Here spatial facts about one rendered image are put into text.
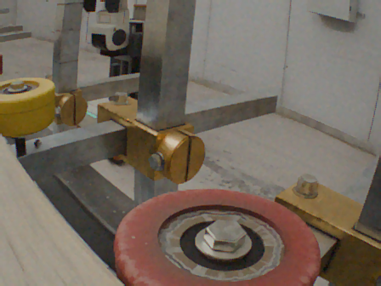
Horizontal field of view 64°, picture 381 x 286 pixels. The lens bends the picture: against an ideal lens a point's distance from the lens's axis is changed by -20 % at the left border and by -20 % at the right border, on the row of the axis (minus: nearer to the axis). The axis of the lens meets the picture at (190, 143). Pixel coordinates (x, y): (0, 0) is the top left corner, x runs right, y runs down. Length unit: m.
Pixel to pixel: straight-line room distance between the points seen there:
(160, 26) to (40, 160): 0.17
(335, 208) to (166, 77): 0.20
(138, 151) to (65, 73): 0.23
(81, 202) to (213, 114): 0.22
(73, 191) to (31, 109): 0.27
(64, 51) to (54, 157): 0.24
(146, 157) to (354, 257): 0.23
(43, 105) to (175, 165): 0.14
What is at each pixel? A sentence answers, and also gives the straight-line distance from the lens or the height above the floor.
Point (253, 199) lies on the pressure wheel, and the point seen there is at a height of 0.91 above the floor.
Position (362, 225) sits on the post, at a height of 0.86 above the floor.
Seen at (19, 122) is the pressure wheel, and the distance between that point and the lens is 0.30.
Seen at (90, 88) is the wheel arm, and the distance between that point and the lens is 0.65.
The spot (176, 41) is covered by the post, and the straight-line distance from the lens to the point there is 0.35.
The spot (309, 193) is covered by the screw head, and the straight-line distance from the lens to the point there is 0.28.
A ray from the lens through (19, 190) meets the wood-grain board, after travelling 0.17.
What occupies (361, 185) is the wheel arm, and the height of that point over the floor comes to 0.85.
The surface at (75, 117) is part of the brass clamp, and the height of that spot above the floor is 0.80.
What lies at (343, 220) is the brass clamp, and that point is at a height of 0.86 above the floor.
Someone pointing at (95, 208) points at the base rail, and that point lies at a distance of 0.51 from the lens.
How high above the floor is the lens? 0.99
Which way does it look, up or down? 23 degrees down
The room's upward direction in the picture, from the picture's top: 6 degrees clockwise
